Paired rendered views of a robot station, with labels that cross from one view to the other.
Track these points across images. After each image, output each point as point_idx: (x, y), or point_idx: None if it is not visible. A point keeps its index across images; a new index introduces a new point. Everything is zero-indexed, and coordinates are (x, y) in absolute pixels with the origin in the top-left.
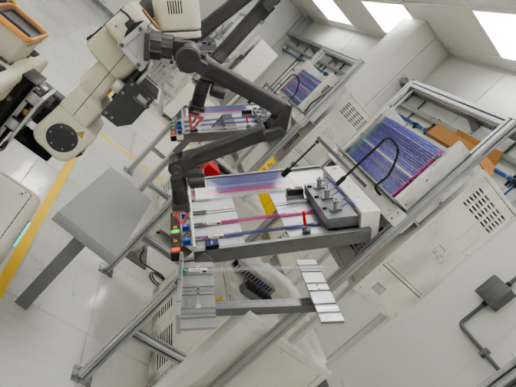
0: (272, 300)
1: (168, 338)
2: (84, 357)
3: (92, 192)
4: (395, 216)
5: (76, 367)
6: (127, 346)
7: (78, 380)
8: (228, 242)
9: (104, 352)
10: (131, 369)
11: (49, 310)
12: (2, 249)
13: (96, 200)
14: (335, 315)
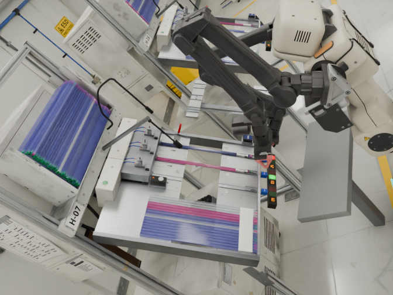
0: (220, 107)
1: (266, 236)
2: (323, 222)
3: (342, 150)
4: (118, 110)
5: None
6: (297, 256)
7: None
8: (234, 148)
9: None
10: (290, 241)
11: (361, 232)
12: (391, 161)
13: (337, 146)
14: (197, 82)
